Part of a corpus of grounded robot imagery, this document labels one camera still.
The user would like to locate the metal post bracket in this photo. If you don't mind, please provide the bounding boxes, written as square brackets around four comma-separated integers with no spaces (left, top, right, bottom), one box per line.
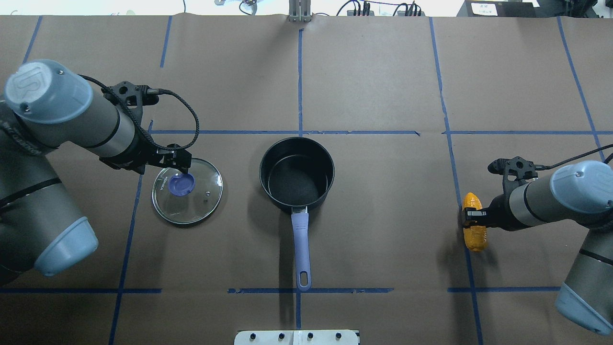
[288,0,312,23]

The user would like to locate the black box with label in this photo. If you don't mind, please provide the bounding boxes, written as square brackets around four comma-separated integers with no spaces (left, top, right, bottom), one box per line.
[456,0,537,18]

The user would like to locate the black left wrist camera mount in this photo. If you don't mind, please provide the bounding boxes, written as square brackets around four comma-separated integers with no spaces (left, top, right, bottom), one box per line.
[101,81,159,125]

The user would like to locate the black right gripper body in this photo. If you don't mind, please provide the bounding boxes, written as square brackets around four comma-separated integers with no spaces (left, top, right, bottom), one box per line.
[463,194,514,231]

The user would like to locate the black right cable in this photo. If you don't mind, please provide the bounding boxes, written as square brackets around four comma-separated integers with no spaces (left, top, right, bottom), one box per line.
[534,149,613,171]

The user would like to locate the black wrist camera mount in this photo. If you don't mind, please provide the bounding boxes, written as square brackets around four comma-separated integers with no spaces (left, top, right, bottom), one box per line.
[488,156,538,196]
[101,81,159,125]

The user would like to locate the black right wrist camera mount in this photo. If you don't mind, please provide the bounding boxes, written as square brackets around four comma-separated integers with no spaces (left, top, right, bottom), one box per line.
[488,156,538,196]

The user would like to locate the glass lid with blue knob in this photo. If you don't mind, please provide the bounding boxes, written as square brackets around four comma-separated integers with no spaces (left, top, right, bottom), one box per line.
[151,159,224,226]

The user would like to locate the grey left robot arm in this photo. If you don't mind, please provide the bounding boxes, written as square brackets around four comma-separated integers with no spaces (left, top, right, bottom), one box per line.
[0,59,200,285]

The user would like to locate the black cables on far edge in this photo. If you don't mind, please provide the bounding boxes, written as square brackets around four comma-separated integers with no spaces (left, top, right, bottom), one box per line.
[335,0,423,17]

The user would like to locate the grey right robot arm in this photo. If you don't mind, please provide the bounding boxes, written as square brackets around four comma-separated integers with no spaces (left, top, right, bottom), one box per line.
[460,157,613,336]

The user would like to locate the blue saucepan with handle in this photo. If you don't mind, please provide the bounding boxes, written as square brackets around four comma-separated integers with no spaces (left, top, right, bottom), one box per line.
[259,136,335,292]

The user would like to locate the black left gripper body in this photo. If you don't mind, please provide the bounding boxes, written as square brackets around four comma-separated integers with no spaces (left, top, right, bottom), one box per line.
[144,144,192,169]

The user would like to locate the white camera stand base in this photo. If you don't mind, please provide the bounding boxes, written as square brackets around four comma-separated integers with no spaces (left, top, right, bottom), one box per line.
[234,329,361,345]

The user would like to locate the yellow corn cob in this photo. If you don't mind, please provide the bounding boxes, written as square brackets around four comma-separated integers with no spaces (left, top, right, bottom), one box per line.
[462,193,488,253]

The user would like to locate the black braided left cable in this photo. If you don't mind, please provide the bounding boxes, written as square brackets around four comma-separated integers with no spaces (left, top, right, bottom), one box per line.
[77,74,200,152]

